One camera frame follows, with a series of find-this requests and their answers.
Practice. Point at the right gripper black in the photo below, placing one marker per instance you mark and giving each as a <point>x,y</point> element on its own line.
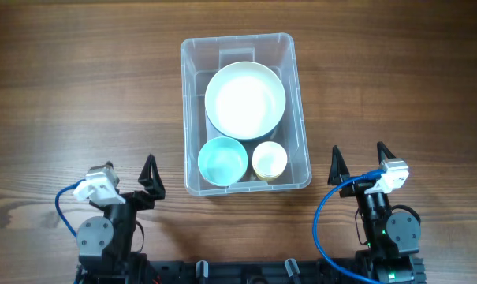
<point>340,170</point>

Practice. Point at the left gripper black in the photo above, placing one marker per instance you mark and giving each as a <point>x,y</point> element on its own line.
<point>153,184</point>

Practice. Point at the cream cup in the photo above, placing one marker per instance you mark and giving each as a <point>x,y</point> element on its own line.
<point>269,159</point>

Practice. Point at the green bowl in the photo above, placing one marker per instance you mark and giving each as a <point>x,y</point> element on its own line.
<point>222,161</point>

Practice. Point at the cream plate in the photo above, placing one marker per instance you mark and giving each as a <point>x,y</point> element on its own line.
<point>245,100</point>

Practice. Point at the blue plate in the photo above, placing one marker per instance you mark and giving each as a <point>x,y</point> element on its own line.
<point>242,138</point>

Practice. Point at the yellow cup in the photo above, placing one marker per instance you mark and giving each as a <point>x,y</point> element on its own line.
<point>267,178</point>

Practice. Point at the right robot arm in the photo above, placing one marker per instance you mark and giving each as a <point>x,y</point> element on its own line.
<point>392,233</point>

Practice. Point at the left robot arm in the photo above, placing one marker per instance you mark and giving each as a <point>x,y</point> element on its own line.
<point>105,242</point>

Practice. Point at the clear plastic storage container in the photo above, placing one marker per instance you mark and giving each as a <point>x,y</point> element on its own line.
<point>201,59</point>

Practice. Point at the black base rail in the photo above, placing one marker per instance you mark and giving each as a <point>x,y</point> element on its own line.
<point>288,271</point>

